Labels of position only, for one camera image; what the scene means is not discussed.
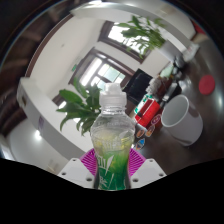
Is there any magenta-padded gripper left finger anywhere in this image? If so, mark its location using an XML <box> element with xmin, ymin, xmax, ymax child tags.
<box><xmin>57</xmin><ymin>148</ymin><xmax>99</xmax><ymax>190</ymax></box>

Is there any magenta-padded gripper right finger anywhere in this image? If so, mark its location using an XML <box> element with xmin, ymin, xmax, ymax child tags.
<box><xmin>128</xmin><ymin>147</ymin><xmax>168</xmax><ymax>189</ymax></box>

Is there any clear bottle with green label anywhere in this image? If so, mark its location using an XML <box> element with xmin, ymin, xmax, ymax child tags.
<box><xmin>89</xmin><ymin>82</ymin><xmax>136</xmax><ymax>191</ymax></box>

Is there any small round blue coaster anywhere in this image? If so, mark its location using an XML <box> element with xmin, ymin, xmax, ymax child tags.
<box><xmin>134</xmin><ymin>138</ymin><xmax>147</xmax><ymax>151</ymax></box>

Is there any small round orange coaster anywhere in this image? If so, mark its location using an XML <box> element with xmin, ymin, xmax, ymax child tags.
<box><xmin>145</xmin><ymin>124</ymin><xmax>156</xmax><ymax>138</ymax></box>

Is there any white ceramic mug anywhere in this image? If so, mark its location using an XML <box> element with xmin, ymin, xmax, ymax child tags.
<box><xmin>160</xmin><ymin>94</ymin><xmax>204</xmax><ymax>147</ymax></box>

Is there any green plant in white pot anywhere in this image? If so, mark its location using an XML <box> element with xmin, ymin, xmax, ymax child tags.
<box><xmin>55</xmin><ymin>77</ymin><xmax>103</xmax><ymax>137</ymax></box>
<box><xmin>114</xmin><ymin>14</ymin><xmax>201</xmax><ymax>64</ymax></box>

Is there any black flat device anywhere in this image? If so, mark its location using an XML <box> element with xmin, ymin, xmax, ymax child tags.
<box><xmin>161</xmin><ymin>81</ymin><xmax>183</xmax><ymax>103</ymax></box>

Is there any dark tea tray with cups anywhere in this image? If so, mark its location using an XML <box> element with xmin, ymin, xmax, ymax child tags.
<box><xmin>148</xmin><ymin>75</ymin><xmax>171</xmax><ymax>99</ymax></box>

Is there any black chair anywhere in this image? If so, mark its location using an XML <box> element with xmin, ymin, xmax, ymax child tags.
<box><xmin>122</xmin><ymin>68</ymin><xmax>154</xmax><ymax>106</ymax></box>

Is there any dark wooden glazed door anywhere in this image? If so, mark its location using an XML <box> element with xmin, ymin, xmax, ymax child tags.
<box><xmin>68</xmin><ymin>46</ymin><xmax>136</xmax><ymax>96</ymax></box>

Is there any flat round red coaster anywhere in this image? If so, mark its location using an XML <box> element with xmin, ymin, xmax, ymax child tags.
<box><xmin>198</xmin><ymin>74</ymin><xmax>216</xmax><ymax>96</ymax></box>

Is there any dark grey round object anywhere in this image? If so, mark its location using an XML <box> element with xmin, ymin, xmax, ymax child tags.
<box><xmin>173</xmin><ymin>54</ymin><xmax>186</xmax><ymax>70</ymax></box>

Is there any dark wooden framed window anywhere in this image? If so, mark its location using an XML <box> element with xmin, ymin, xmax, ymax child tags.
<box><xmin>97</xmin><ymin>19</ymin><xmax>151</xmax><ymax>64</ymax></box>

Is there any glowing wall lamp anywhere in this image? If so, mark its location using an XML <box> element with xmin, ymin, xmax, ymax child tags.
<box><xmin>33</xmin><ymin>129</ymin><xmax>43</xmax><ymax>141</ymax></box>

